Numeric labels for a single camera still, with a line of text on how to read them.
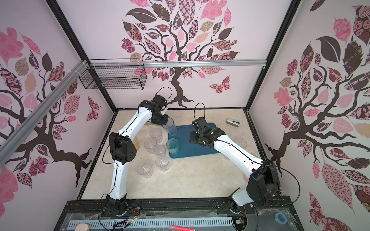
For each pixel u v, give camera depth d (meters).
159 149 0.93
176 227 0.68
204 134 0.61
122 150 0.57
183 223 0.70
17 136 0.52
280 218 0.71
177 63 0.94
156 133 1.02
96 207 0.75
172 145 0.93
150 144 0.96
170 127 0.88
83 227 0.68
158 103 0.75
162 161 0.90
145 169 0.85
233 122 1.09
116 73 0.95
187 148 0.96
